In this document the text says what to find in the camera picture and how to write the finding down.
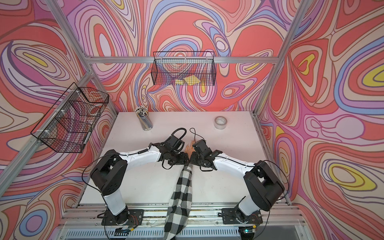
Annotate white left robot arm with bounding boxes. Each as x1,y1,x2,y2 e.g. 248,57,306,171
90,136,188,217

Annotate mannequin hand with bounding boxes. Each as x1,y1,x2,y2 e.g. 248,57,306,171
185,140,195,159

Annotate black wire basket left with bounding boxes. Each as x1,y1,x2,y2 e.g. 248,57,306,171
31,83,110,153

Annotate black wire basket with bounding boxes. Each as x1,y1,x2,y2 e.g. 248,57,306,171
151,51,217,86
31,83,110,153

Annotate black white checkered sleeve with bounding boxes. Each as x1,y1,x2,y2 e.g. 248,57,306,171
163,164,193,240

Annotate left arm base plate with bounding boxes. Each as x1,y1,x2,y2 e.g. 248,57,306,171
102,209,144,227

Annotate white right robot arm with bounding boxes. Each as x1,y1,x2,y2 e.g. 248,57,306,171
190,140,285,218

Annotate yellow sticky notes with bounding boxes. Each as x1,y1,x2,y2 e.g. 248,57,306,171
175,75,201,86

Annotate black wire basket back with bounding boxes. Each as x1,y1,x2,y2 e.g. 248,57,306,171
151,51,217,86

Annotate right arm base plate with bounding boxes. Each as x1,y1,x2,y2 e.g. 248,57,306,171
218,208,263,226

